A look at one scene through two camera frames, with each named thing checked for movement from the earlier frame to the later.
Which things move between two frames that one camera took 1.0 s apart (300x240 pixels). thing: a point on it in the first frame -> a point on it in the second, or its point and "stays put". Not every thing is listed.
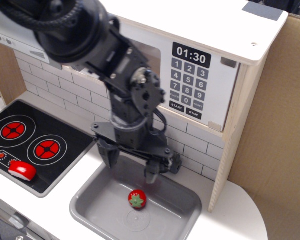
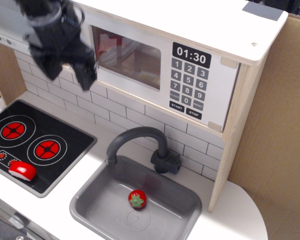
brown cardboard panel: [272, 161] stays put
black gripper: [148, 142] -> [55, 37]
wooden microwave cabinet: [203, 55] stays put
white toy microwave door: [198, 85] stays put
